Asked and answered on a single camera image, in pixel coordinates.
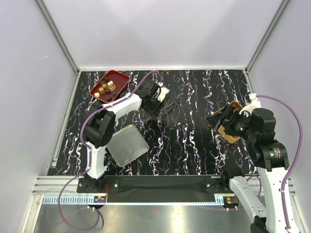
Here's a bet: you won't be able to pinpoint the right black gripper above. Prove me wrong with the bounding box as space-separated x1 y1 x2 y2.
206 103 257 142

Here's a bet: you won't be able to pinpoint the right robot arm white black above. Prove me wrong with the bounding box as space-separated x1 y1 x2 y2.
207 104 299 233

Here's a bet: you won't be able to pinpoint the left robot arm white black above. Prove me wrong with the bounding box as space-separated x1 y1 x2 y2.
80 81 170 192

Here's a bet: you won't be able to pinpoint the chocolate pieces in tray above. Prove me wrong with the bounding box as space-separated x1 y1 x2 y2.
94 78 117 97

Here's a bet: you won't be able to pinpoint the silver square tin lid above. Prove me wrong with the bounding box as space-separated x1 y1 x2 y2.
106 124 149 167

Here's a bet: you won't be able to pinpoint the red lacquer tray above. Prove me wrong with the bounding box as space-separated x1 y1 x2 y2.
90 70 130 104

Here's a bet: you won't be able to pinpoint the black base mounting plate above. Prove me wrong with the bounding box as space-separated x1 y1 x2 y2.
77 175 234 199

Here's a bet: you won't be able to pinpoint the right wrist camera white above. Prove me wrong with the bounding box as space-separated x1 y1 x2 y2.
239 93 261 117

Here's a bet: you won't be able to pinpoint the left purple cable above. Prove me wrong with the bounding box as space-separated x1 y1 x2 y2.
58 70 164 230

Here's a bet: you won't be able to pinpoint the aluminium frame rail front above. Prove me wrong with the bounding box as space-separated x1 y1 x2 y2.
42 194 224 206

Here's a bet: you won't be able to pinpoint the left aluminium corner post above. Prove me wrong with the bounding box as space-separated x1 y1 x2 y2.
35 0 80 74

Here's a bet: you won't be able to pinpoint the aluminium corner post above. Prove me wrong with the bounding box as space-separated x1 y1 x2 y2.
245 0 291 72
35 0 80 74

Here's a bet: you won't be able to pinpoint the right aluminium corner post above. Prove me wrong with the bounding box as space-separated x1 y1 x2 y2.
245 0 291 72

